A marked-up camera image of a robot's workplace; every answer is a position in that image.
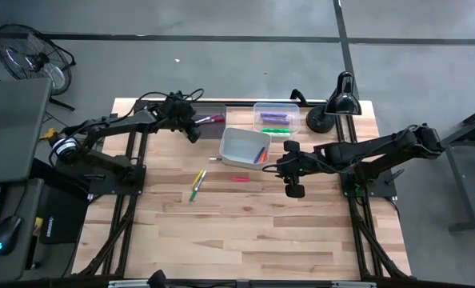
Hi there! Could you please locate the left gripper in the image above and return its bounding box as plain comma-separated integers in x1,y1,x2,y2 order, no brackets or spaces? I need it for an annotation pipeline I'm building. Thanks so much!
157,91,202,144

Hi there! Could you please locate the magenta Expo marker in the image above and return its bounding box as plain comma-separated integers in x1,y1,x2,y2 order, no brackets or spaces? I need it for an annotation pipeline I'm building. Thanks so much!
194,114,222,124

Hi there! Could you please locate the yellow highlighter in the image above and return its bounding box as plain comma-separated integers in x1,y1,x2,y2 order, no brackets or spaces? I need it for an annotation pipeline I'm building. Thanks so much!
191,169,205,189

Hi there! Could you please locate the green Expo marker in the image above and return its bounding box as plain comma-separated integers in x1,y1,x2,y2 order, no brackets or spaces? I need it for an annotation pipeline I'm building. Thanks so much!
189,170,208,202

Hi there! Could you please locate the smoked translucent plastic bin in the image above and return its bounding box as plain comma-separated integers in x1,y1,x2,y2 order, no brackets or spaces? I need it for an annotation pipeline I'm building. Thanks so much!
189,103,228,140

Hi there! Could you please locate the white opaque plastic bin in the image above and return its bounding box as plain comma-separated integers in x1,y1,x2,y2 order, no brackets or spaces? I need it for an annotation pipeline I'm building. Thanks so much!
219,127,272,171

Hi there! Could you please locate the clear plastic bin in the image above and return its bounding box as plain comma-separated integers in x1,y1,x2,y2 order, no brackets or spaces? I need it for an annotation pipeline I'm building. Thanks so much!
253,102,301,139

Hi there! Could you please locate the black desk lamp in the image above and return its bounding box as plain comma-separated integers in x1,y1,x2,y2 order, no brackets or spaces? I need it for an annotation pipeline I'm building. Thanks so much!
305,70,363,134

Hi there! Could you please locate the yellow plug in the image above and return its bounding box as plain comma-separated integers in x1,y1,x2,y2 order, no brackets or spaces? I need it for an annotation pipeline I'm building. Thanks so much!
39,127,59,142

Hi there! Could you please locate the black Husky pad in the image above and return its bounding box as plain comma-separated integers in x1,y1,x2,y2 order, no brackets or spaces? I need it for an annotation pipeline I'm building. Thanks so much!
38,186,91,246

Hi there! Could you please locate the dark grey side table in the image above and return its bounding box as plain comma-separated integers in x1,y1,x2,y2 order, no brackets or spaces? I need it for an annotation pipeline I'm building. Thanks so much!
421,102,475,234

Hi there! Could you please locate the black floor fan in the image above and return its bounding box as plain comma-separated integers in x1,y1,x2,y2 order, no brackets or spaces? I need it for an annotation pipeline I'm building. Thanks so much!
0,22,78,112

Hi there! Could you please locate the large grey panel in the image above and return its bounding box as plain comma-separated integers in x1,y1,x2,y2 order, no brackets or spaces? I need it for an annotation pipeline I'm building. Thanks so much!
0,78,53,186

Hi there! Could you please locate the black computer mouse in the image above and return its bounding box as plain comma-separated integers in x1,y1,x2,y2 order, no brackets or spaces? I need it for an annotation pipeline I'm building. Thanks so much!
0,214,23,258

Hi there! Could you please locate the grey desk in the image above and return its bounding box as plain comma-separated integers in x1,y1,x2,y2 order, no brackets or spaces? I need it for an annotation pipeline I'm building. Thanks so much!
0,178,46,282

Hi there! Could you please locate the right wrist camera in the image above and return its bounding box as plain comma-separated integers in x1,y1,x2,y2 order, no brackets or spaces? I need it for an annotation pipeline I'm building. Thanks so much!
276,156,289,180

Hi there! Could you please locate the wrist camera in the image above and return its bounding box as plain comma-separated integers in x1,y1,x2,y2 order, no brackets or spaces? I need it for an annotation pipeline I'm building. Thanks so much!
276,156,289,180
173,95,197,121

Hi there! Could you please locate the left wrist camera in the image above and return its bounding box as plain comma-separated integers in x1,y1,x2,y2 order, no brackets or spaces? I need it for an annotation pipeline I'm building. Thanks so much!
173,95,197,121

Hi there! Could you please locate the black clamp handle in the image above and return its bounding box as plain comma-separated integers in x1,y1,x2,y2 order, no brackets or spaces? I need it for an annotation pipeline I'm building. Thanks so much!
289,88,309,107

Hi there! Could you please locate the silver metal bracket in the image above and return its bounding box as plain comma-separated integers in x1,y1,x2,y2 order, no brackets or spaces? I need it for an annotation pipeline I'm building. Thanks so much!
107,279,155,288
331,280,377,288

